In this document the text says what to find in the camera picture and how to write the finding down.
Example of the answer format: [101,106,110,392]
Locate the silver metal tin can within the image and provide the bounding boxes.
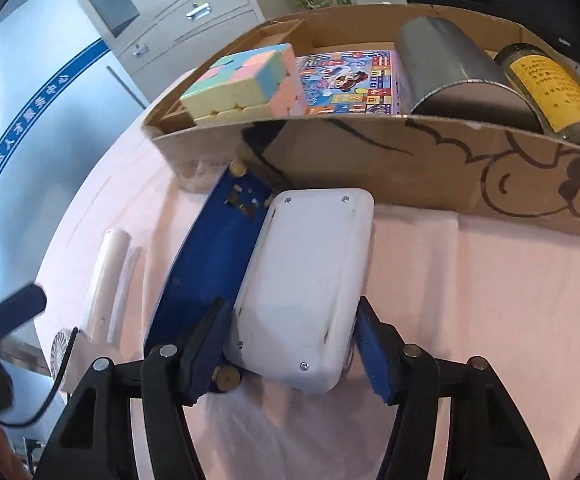
[395,16,543,133]

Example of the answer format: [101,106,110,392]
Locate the pastel puzzle cube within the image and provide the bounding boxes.
[179,43,309,126]

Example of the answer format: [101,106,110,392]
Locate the pink tablecloth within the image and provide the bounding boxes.
[34,90,580,480]

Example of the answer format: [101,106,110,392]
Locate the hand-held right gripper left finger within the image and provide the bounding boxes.
[40,297,233,480]

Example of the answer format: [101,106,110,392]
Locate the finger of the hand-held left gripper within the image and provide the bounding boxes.
[0,284,48,333]

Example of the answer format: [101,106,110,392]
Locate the grey metal cabinet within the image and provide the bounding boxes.
[62,0,265,111]

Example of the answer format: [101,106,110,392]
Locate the brown cardboard box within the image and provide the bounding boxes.
[142,2,580,241]

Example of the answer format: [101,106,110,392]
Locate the black cable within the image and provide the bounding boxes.
[0,327,79,428]

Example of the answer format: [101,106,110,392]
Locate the white plastic bottle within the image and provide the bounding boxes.
[77,227,143,361]

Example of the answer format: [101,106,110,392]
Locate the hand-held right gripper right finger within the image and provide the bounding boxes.
[355,296,551,480]

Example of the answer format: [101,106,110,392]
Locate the yellow label glass jar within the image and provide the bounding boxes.
[494,42,580,153]

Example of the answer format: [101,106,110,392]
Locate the colourful board game box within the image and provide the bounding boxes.
[295,49,411,117]

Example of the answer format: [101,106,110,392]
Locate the blue and white plastic device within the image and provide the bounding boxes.
[142,160,375,395]

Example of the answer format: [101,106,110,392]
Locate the white round slatted fan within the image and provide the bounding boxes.
[48,329,80,378]

